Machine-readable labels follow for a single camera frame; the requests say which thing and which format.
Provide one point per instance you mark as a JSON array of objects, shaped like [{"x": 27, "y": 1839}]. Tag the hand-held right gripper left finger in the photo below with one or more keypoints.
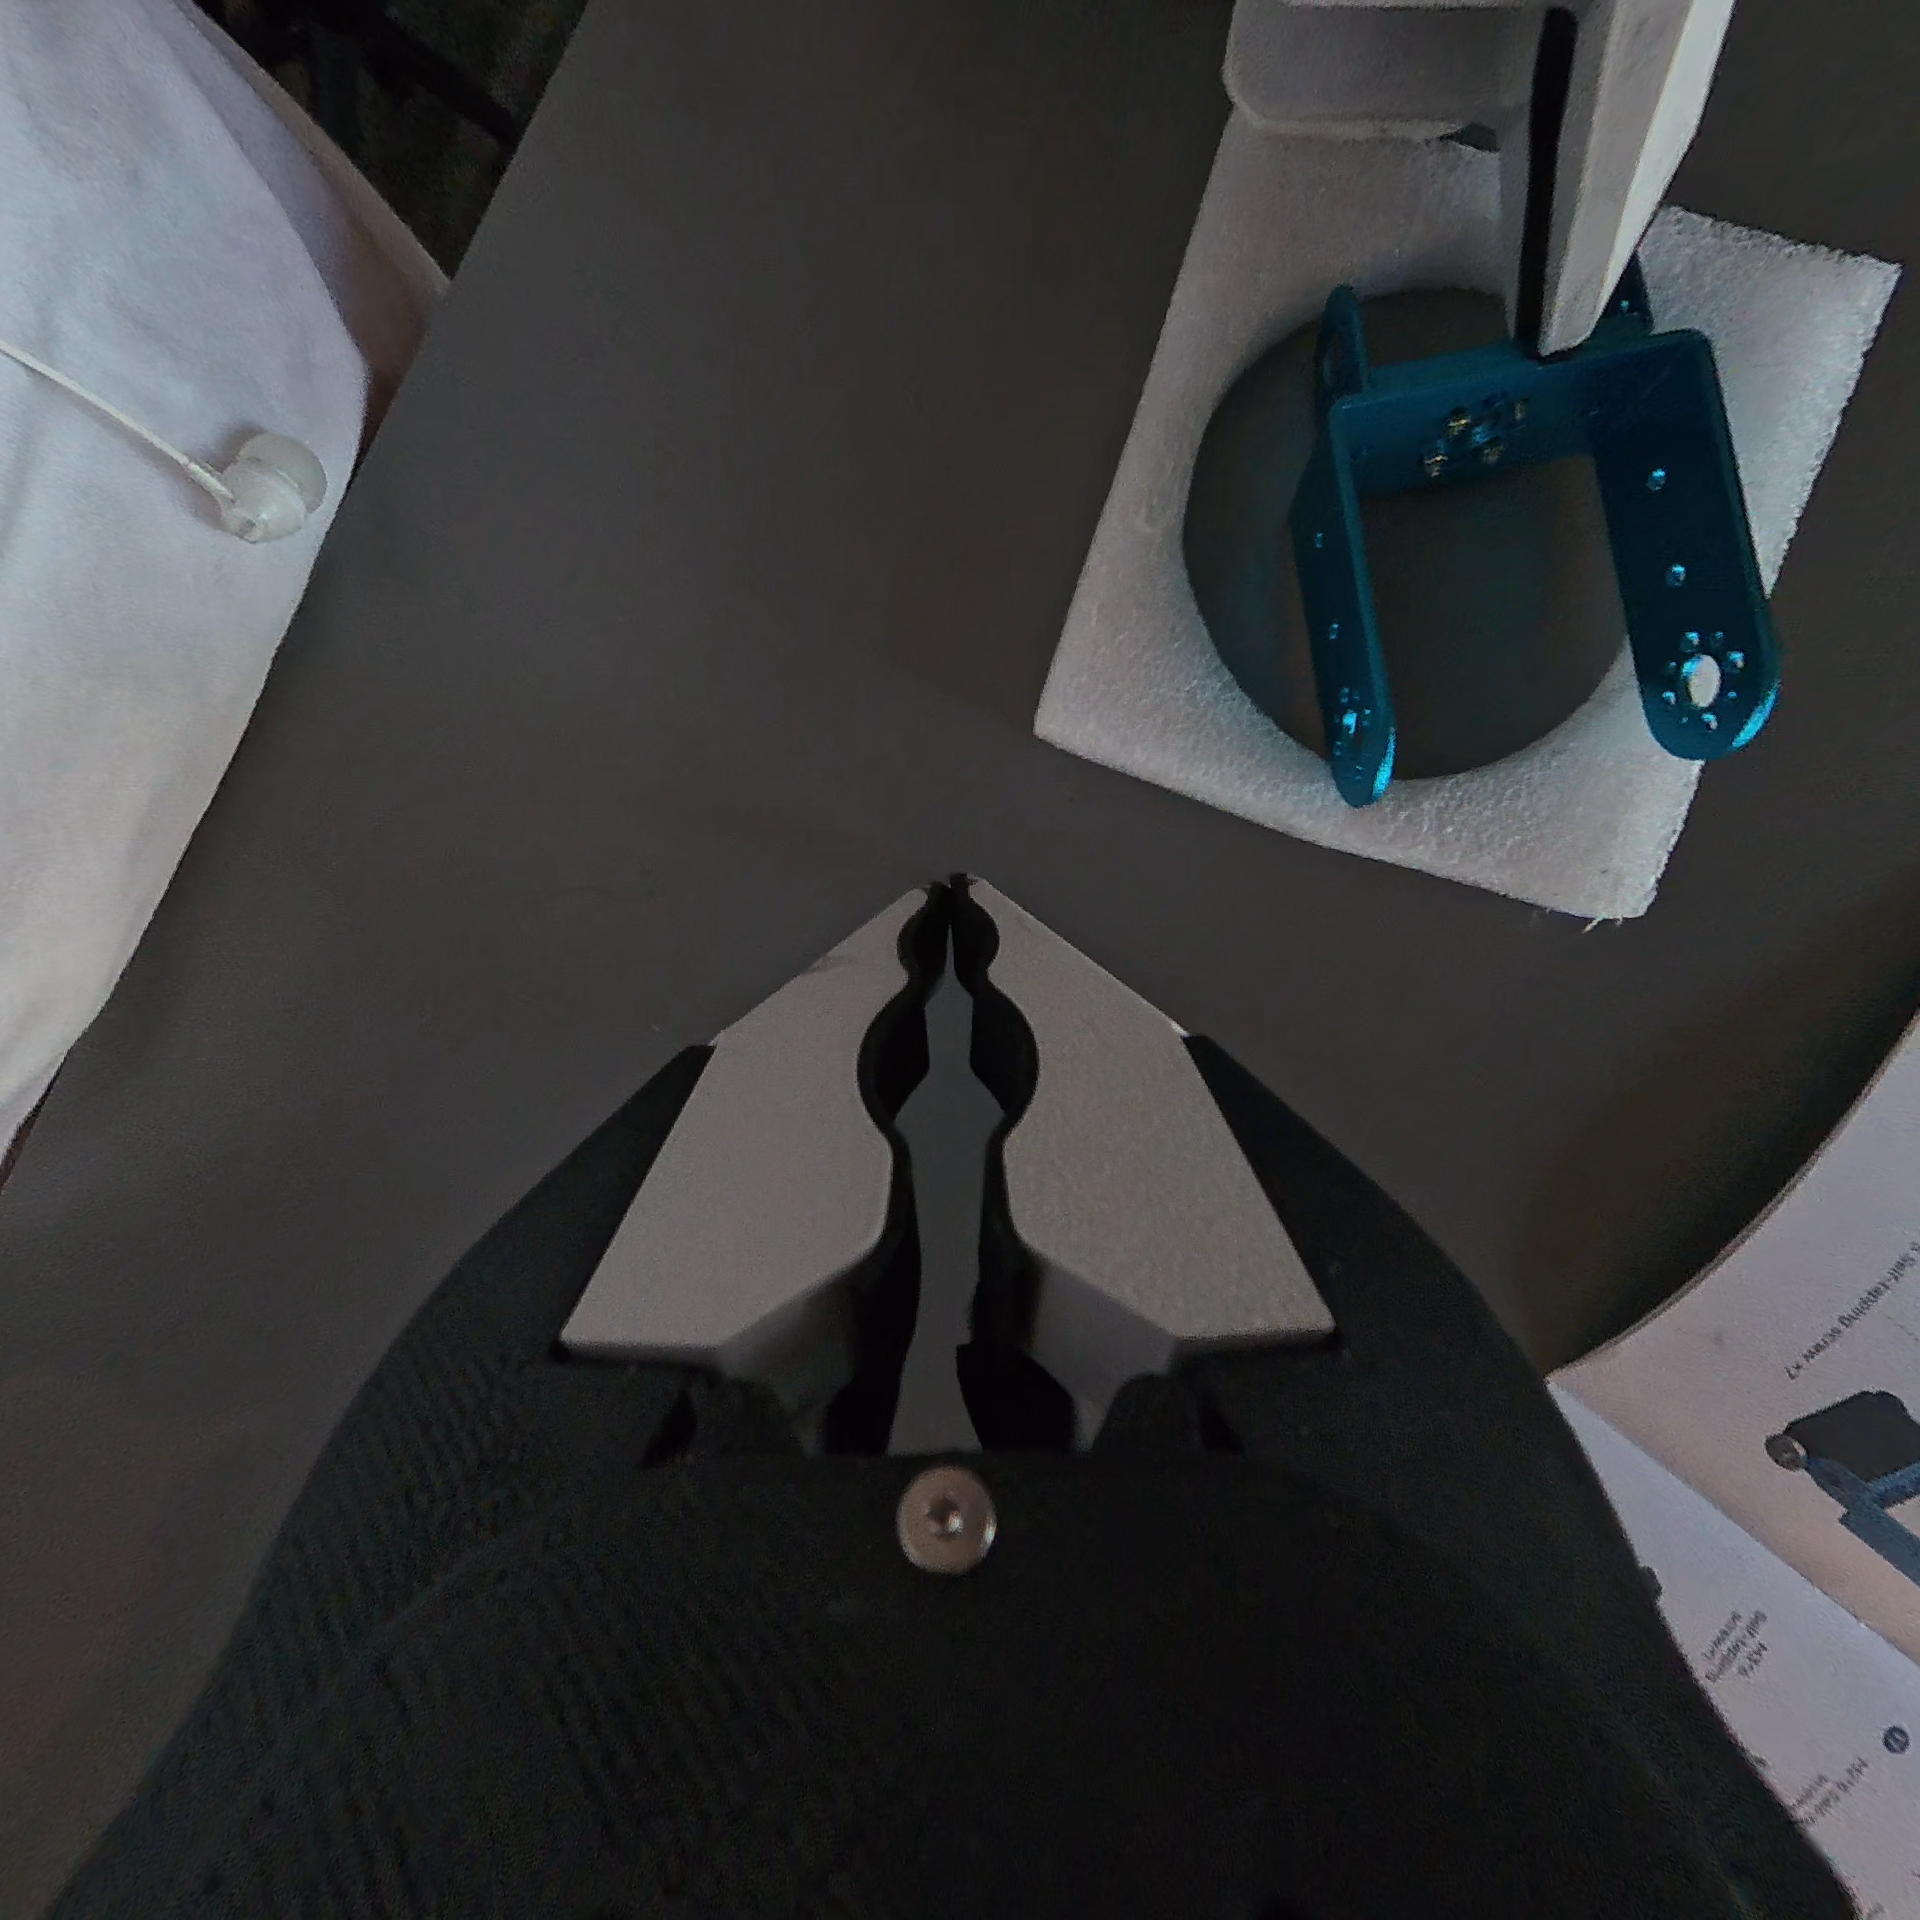
[{"x": 735, "y": 1200}]

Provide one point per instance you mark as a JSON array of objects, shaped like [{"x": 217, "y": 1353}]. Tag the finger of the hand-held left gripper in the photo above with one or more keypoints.
[{"x": 1629, "y": 149}]

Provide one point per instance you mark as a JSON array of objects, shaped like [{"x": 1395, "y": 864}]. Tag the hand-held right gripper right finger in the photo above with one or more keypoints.
[{"x": 1156, "y": 1200}]

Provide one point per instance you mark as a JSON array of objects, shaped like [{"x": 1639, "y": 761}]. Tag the white foam square with hole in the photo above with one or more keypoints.
[{"x": 1815, "y": 346}]

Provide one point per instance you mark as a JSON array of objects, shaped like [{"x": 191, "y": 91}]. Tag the blue metal bracket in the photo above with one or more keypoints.
[{"x": 1426, "y": 434}]

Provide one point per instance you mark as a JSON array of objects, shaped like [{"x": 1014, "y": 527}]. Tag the instruction booklet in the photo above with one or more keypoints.
[{"x": 1694, "y": 1500}]

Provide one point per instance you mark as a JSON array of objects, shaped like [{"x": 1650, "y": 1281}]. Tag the person's white shirt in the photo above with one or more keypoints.
[{"x": 119, "y": 675}]

